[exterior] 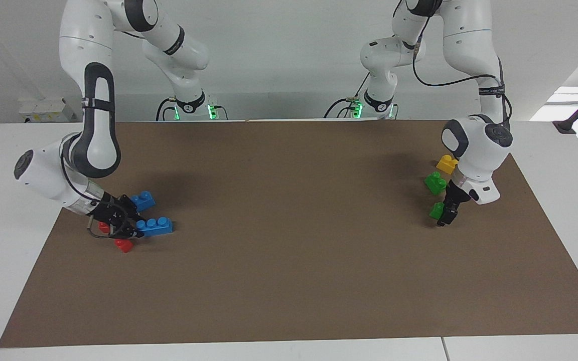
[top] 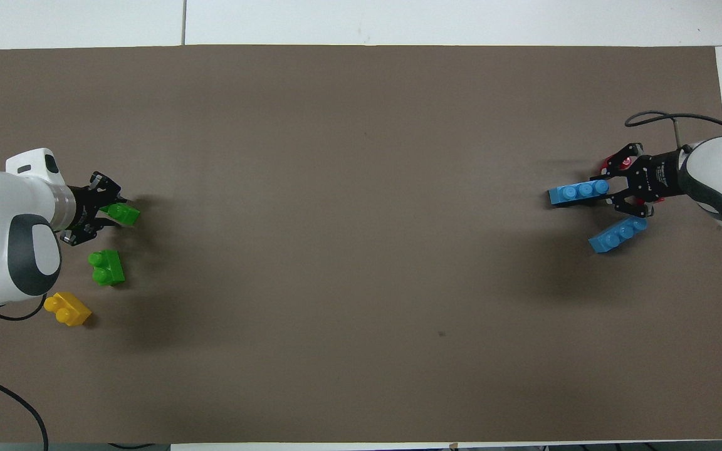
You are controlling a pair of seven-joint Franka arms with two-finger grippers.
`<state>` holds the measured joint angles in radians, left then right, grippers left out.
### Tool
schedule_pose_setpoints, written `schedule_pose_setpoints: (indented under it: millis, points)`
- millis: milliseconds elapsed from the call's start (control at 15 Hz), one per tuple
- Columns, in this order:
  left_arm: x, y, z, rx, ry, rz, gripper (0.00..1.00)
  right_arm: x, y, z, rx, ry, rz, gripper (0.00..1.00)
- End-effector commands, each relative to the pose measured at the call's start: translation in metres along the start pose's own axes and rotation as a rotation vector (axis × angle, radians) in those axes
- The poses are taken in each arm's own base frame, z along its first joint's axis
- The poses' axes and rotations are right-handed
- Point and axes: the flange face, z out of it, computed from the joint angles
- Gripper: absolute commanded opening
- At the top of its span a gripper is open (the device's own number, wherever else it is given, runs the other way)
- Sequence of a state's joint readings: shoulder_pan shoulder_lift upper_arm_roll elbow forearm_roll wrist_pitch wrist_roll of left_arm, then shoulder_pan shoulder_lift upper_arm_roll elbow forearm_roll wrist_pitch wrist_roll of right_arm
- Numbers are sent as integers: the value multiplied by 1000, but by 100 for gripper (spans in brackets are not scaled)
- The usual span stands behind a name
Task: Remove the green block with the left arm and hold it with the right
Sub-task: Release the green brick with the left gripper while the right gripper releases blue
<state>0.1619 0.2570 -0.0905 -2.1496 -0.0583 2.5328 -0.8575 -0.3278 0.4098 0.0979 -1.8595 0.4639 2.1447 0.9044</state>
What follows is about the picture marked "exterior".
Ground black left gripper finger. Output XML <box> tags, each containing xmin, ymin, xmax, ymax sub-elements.
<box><xmin>437</xmin><ymin>203</ymin><xmax>459</xmax><ymax>228</ymax></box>

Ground blue three-stud block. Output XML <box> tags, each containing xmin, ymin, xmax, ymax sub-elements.
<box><xmin>129</xmin><ymin>191</ymin><xmax>157</xmax><ymax>213</ymax></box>
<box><xmin>135</xmin><ymin>217</ymin><xmax>175</xmax><ymax>238</ymax></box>

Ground yellow two-stud block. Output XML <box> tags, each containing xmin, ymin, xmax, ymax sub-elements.
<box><xmin>436</xmin><ymin>154</ymin><xmax>459</xmax><ymax>175</ymax></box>

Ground brown table mat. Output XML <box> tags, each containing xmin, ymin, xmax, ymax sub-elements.
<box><xmin>0</xmin><ymin>119</ymin><xmax>578</xmax><ymax>348</ymax></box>

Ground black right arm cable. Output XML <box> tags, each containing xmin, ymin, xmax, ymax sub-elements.
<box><xmin>60</xmin><ymin>145</ymin><xmax>136</xmax><ymax>240</ymax></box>

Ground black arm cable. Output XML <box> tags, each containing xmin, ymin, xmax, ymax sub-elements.
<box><xmin>60</xmin><ymin>145</ymin><xmax>136</xmax><ymax>240</ymax></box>
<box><xmin>392</xmin><ymin>0</ymin><xmax>513</xmax><ymax>121</ymax></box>

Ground black right base cable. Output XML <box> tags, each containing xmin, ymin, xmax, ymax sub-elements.
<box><xmin>156</xmin><ymin>97</ymin><xmax>177</xmax><ymax>121</ymax></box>

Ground black base cable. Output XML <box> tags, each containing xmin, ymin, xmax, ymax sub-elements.
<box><xmin>323</xmin><ymin>74</ymin><xmax>372</xmax><ymax>119</ymax></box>
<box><xmin>156</xmin><ymin>97</ymin><xmax>177</xmax><ymax>121</ymax></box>

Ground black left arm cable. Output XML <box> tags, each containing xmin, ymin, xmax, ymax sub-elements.
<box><xmin>392</xmin><ymin>0</ymin><xmax>513</xmax><ymax>121</ymax></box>

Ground white wall socket box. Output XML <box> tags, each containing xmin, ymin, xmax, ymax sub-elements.
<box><xmin>18</xmin><ymin>98</ymin><xmax>75</xmax><ymax>123</ymax></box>

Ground black left base cable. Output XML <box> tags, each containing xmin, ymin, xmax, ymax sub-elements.
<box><xmin>323</xmin><ymin>74</ymin><xmax>372</xmax><ymax>119</ymax></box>

